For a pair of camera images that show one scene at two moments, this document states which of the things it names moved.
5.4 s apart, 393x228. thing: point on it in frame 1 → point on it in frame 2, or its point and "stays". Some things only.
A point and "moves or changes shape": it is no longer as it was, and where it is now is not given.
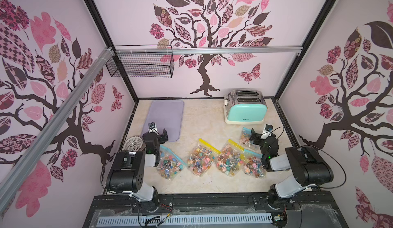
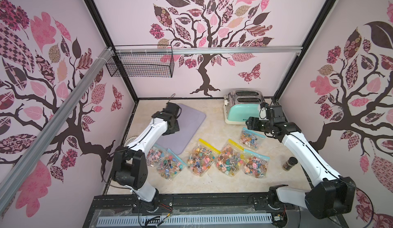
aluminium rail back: (208, 50) stays
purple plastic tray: (167, 114) moves or changes shape
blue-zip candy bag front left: (170, 166) stays
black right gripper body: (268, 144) → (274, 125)
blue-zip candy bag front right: (253, 165) stays
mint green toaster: (245, 107) stays
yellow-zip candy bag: (202, 157) stays
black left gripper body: (162, 138) → (172, 130)
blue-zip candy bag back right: (245, 137) stays
